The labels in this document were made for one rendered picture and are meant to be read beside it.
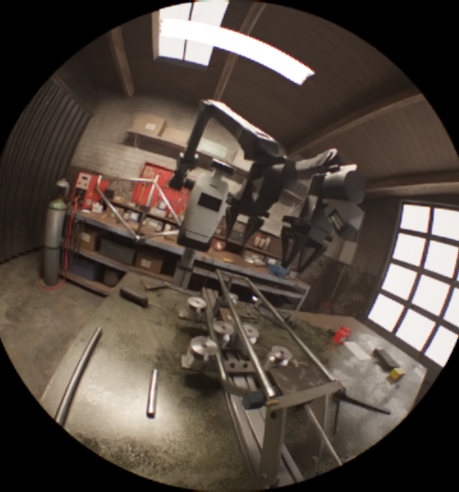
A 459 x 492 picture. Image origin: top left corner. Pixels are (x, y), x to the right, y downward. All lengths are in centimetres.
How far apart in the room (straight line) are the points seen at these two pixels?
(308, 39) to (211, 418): 213
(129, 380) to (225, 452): 20
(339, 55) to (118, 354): 218
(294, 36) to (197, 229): 185
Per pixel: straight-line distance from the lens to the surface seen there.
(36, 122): 251
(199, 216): 103
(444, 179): 305
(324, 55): 195
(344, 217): 29
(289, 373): 24
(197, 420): 34
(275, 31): 192
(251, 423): 33
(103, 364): 37
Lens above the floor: 118
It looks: 7 degrees down
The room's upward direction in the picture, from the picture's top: 20 degrees clockwise
